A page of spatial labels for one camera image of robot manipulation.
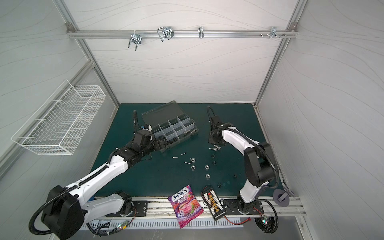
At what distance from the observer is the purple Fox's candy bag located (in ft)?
2.34

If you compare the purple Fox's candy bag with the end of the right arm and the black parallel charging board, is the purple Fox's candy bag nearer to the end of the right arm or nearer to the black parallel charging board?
the black parallel charging board

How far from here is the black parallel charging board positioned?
2.38ft

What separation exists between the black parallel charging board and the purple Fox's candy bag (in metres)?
0.04
